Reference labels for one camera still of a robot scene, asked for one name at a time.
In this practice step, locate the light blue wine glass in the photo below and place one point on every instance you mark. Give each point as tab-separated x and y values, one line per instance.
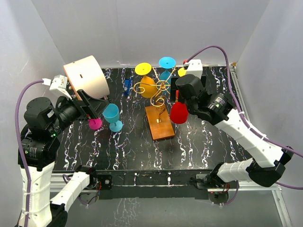
112	116

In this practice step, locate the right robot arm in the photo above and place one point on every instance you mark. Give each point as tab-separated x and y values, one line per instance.
267	163

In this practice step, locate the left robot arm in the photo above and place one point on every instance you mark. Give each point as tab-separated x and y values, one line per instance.
37	148

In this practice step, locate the blue stapler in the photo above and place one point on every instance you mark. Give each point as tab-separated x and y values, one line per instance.
127	85

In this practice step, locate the red wine glass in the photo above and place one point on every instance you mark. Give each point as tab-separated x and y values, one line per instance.
179	113

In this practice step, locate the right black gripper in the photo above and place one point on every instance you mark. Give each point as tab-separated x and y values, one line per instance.
176	94

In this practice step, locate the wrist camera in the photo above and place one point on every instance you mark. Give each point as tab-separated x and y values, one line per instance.
194	67
58	86

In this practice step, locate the white cylindrical box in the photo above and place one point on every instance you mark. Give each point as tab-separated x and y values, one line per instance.
86	74

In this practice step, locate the pink wine glass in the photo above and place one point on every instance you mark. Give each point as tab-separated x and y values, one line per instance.
95	124

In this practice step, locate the teal wine glass back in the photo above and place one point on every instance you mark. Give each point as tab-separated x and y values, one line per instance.
166	63

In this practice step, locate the yellow wine glass left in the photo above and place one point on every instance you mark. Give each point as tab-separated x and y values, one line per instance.
146	87

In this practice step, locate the wooden rack base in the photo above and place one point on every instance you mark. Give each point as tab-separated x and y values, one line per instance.
159	122

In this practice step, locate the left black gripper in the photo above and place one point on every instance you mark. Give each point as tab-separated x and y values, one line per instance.
95	105

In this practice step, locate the gold wire glass rack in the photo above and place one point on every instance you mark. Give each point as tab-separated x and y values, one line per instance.
162	86

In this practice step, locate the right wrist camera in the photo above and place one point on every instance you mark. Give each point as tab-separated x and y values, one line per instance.
194	67

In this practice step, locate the yellow wine glass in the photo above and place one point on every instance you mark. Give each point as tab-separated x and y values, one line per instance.
182	72
146	87

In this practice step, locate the yellow wine glass right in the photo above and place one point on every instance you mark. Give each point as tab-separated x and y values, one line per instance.
182	72

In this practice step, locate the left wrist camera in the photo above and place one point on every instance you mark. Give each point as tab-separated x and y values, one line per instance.
58	86

